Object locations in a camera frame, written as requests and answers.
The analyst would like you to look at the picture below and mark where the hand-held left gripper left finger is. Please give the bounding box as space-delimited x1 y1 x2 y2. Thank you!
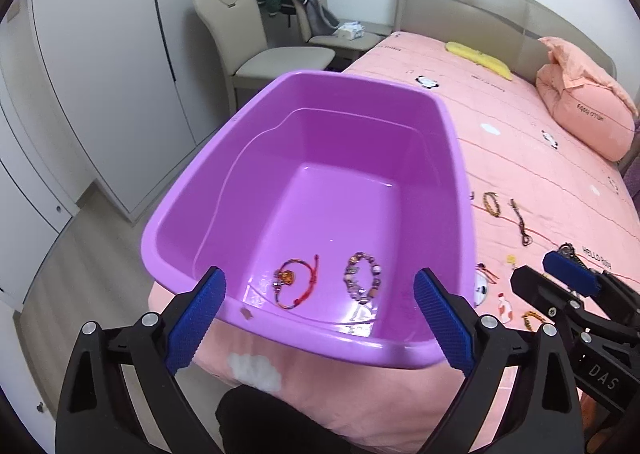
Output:
55 265 227 454

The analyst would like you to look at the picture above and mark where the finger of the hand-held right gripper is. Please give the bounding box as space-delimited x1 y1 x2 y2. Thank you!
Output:
510 265 589 331
542 249 640 335

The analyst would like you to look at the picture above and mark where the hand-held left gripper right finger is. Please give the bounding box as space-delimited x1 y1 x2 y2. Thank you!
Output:
413 268 586 454

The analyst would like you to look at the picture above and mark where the purple plastic basin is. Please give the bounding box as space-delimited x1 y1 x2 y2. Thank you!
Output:
141 71 480 369

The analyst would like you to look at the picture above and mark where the purple fuzzy blanket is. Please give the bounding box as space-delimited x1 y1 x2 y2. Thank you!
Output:
626 116 640 216

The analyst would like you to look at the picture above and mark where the pink printed bedsheet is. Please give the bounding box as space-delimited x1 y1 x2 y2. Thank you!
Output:
147 31 640 454

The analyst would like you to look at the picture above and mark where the folded pink duvet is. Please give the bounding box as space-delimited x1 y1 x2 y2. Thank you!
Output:
536 36 640 162

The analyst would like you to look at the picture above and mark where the yellow pillow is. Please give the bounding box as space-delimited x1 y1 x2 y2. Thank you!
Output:
445 40 514 81

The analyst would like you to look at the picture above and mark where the white cabinet with knobs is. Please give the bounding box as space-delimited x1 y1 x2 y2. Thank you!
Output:
0 0 96 313

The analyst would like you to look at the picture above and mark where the beige upholstered chair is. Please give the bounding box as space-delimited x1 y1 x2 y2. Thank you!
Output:
191 0 336 112
292 0 386 72

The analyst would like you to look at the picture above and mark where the white wardrobe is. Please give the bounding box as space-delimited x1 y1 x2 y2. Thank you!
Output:
27 0 323 222

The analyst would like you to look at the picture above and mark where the beige padded headboard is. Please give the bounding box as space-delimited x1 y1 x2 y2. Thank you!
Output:
395 0 618 85

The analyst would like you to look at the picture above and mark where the tissue pack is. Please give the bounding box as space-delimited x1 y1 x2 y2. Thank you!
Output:
332 21 366 40

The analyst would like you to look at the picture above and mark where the grey garment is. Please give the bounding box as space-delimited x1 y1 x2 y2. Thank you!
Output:
300 0 342 38

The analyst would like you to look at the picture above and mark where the dark cord bracelet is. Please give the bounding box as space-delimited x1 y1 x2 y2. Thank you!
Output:
510 199 534 247

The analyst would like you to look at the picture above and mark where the red string bracelet with charm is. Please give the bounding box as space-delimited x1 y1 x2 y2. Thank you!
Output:
271 254 321 310

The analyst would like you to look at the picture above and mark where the grey beaded bracelet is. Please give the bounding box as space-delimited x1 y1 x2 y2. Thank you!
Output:
343 251 382 305

